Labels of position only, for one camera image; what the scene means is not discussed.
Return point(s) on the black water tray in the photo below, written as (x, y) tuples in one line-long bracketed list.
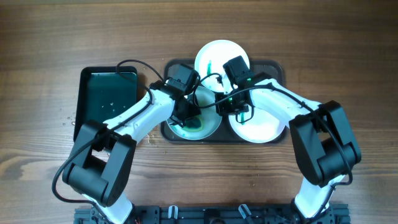
[(104, 94)]

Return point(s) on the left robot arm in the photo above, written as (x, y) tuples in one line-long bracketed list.
[(101, 159)]

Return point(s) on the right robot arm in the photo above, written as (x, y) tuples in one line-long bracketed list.
[(324, 144)]

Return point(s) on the white plate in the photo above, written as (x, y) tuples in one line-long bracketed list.
[(212, 57), (264, 127), (210, 117)]

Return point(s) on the white plate top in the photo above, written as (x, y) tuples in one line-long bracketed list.
[(212, 57)]

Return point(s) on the green yellow sponge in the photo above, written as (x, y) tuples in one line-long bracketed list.
[(194, 124)]

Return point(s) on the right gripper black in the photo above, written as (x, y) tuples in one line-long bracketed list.
[(232, 107)]

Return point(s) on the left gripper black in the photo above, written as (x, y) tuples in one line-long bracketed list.
[(184, 112)]

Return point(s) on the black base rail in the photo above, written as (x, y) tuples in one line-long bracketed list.
[(269, 213)]

